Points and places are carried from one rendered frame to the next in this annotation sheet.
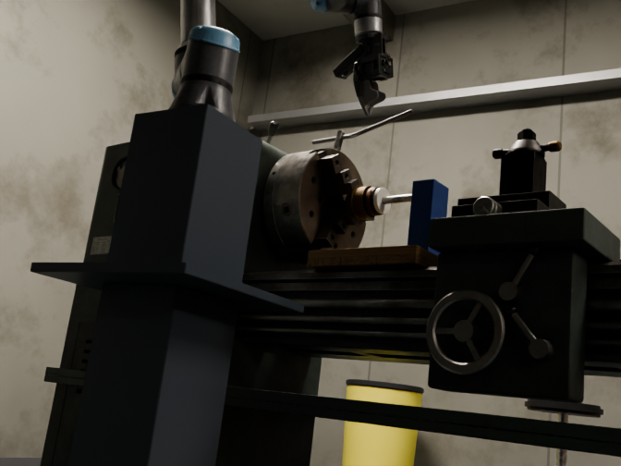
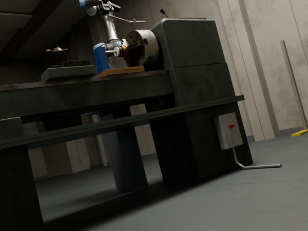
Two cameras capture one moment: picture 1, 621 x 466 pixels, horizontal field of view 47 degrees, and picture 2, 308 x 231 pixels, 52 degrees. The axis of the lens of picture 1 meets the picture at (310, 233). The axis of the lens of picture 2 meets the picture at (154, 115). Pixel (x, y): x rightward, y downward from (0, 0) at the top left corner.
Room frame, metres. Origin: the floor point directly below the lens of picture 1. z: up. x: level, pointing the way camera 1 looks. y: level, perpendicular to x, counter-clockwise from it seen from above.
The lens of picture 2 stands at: (2.56, -2.34, 0.40)
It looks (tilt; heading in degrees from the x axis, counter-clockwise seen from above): 4 degrees up; 106
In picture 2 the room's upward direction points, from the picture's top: 14 degrees counter-clockwise
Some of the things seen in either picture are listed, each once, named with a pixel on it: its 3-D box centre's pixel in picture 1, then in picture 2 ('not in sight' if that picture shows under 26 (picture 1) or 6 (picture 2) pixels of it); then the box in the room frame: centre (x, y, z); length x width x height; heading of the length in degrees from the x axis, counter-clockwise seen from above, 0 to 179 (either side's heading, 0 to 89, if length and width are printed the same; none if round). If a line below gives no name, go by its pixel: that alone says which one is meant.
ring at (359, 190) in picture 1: (365, 202); (123, 51); (1.82, -0.13, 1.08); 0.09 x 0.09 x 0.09; 51
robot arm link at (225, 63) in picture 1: (211, 59); (101, 51); (1.48, 0.27, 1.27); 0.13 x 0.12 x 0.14; 19
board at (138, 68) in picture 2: (398, 273); (114, 78); (1.74, -0.23, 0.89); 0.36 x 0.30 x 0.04; 141
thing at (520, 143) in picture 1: (526, 150); (57, 51); (1.46, -0.45, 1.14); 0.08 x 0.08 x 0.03
